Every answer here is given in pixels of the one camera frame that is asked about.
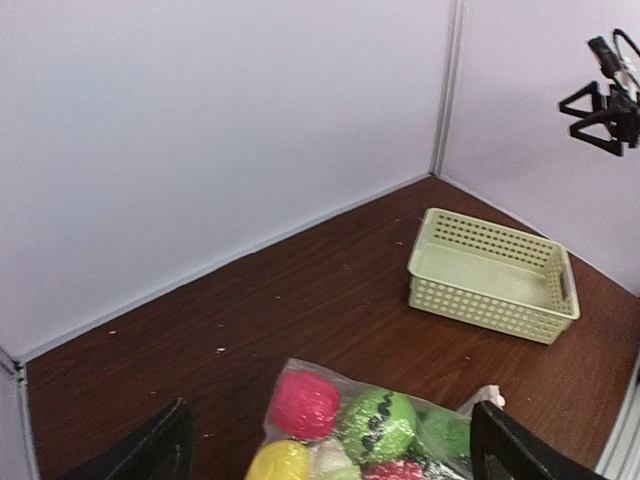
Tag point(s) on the red toy tomato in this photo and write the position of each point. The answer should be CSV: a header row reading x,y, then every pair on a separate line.
x,y
395,470
305,406

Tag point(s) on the clear zip top bag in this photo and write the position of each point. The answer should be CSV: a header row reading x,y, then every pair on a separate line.
x,y
350,389

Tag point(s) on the aluminium corner post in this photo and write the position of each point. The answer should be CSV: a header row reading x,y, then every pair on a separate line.
x,y
18,453
457,12

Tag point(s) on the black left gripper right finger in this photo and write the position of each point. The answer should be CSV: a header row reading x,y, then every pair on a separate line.
x,y
497,439

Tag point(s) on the green toy cabbage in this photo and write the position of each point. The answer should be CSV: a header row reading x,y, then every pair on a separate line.
x,y
377,427

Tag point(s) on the green toy pepper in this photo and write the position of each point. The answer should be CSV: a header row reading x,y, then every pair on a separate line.
x,y
442,435

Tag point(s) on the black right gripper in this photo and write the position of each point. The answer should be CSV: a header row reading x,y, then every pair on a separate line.
x,y
621,123

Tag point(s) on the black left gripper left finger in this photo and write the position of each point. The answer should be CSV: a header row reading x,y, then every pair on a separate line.
x,y
161,448

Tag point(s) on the pale green perforated basket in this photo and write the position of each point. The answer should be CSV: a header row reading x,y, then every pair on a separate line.
x,y
492,276

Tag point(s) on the aluminium left corner post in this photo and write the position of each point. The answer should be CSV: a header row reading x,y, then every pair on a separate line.
x,y
18,453

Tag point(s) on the white toy cauliflower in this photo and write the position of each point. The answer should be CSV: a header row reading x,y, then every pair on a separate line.
x,y
328,460

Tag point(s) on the aluminium right corner post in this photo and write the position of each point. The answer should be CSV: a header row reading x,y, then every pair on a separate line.
x,y
457,12

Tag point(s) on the yellow toy pepper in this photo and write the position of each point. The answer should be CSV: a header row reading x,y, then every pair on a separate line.
x,y
280,460

